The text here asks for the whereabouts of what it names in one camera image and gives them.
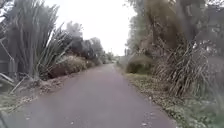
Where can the leaf-strewn dirt verge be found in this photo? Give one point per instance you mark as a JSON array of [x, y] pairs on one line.
[[30, 91]]

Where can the tall trees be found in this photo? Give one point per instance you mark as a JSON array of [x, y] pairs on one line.
[[166, 23]]

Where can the grey asphalt path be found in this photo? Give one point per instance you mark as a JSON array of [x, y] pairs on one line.
[[96, 103]]

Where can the leaf-strewn grass verge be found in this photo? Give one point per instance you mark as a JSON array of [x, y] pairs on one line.
[[186, 110]]

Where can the tall flax bush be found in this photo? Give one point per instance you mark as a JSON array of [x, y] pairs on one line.
[[31, 43]]

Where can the low green bush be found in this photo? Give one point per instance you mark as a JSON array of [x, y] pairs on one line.
[[138, 64]]

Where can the row of bushes and trees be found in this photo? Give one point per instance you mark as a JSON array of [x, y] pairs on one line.
[[78, 53]]

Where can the drooping flax bush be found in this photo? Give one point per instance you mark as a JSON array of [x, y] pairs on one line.
[[186, 70]]

